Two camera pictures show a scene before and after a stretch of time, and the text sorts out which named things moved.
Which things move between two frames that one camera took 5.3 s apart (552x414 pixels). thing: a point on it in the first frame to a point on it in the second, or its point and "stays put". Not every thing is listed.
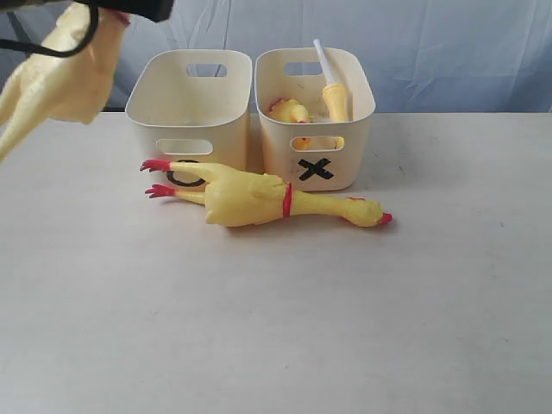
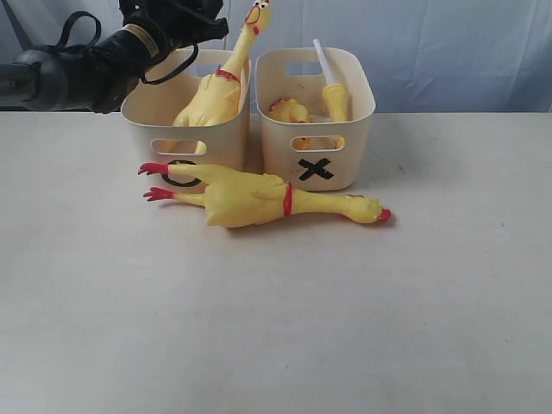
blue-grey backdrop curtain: [428, 56] stays put
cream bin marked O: [191, 105] stays put
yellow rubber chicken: [236, 197] stays put
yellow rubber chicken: [72, 88] to [216, 100]
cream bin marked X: [314, 157] stays put
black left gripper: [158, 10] to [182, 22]
